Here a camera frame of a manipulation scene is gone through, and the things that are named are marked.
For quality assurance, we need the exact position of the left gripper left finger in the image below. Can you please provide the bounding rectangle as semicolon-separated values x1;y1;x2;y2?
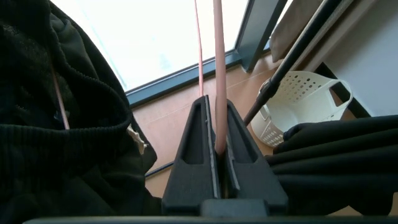
161;95;221;217

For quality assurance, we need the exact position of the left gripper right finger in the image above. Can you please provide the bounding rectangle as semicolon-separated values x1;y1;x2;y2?
216;99;289;217

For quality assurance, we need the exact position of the black garment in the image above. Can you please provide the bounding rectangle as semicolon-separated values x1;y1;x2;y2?
264;114;398;217
0;0;163;224

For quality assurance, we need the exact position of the pink clothes hanger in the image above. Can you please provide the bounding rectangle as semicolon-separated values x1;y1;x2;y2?
194;0;229;156
50;65;71;131

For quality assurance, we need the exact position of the white laundry basket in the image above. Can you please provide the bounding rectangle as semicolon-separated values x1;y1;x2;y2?
250;70;354;148

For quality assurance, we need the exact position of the black clothes rack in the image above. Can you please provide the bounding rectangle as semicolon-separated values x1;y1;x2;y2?
144;0;343;179

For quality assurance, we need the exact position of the brown curtain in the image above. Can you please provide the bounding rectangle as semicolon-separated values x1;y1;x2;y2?
269;0;379;73

